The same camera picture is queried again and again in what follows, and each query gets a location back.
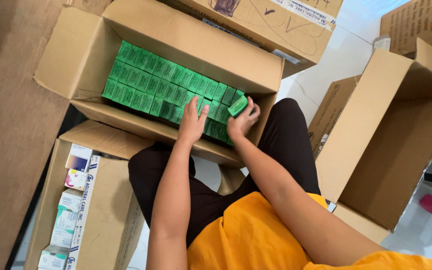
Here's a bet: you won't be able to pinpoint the single green medicine box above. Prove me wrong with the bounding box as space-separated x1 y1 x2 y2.
227 95 249 118

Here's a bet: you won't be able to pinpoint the pink and white medicine box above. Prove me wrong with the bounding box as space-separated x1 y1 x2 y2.
64 169 89 191

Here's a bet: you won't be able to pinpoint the printed brown cardboard carton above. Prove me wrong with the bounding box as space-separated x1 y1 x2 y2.
380 0 432 58

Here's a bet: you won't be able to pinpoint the person's right hand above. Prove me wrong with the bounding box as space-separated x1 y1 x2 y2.
226 96 261 142

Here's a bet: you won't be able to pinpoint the white teal grey medicine box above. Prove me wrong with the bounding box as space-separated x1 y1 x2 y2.
37 245 71 270

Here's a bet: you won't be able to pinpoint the person's left hand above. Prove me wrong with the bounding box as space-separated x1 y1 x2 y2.
177 95 210 145

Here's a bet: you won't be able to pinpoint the large white teal medicine box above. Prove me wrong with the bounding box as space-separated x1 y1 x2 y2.
50 209 79 248

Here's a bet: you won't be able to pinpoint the empty open cardboard carton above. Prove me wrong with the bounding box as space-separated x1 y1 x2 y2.
308 37 432 245

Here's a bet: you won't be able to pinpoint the person's yellow shirt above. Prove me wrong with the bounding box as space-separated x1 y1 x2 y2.
186 191 432 270

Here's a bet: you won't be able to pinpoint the person's black trousers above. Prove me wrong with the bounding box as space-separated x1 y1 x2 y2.
127 98 322 249

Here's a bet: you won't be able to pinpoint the small white teal medicine box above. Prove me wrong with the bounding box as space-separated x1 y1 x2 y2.
57 188 84 214

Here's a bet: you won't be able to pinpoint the large flat brown cardboard sheet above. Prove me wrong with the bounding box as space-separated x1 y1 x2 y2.
0 0 112 270

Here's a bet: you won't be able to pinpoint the scribbled taped cardboard carton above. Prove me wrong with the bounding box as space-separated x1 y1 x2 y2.
156 0 344 79

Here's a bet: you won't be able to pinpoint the closed carton with printed tape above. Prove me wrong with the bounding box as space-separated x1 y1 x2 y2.
23 119 155 270

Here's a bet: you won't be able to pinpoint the open brown packing carton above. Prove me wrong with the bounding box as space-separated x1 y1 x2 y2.
33 0 285 169

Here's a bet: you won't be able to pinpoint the white and purple medicine box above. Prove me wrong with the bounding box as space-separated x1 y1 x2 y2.
65 143 94 173

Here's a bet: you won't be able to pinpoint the rows of green packets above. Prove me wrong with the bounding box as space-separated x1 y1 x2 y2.
102 40 247 147

